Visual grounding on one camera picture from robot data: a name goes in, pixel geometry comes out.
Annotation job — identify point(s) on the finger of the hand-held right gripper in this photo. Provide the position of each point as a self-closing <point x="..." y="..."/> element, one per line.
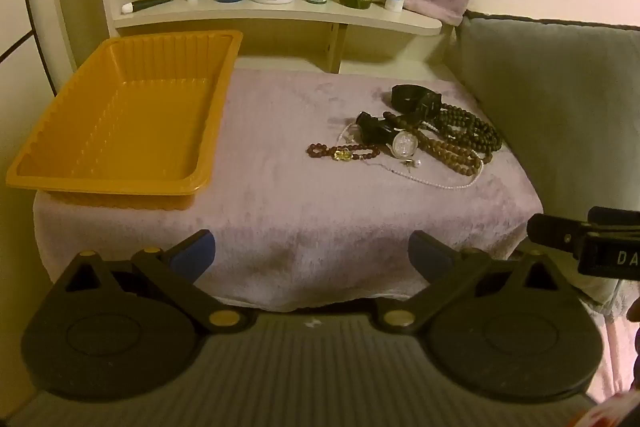
<point x="555" y="234"/>

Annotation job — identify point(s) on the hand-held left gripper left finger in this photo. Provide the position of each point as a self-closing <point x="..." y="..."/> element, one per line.
<point x="192" y="252"/>

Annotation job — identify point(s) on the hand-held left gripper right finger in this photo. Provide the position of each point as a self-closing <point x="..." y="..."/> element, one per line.
<point x="429" y="254"/>

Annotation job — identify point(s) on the small silver earring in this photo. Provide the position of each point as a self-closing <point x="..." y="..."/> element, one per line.
<point x="411" y="163"/>

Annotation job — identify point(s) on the yellow plastic tray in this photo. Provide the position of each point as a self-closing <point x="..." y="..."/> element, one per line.
<point x="125" y="132"/>

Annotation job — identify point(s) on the black wristwatch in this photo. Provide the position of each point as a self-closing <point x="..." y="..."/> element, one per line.
<point x="412" y="97"/>

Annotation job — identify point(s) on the grey cushion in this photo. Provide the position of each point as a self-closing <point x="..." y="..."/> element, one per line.
<point x="560" y="117"/>

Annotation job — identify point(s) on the black slim tube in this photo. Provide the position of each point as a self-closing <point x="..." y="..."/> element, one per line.
<point x="150" y="3"/>

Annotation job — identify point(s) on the curved grey pole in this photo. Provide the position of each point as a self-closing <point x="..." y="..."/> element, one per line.
<point x="37" y="32"/>

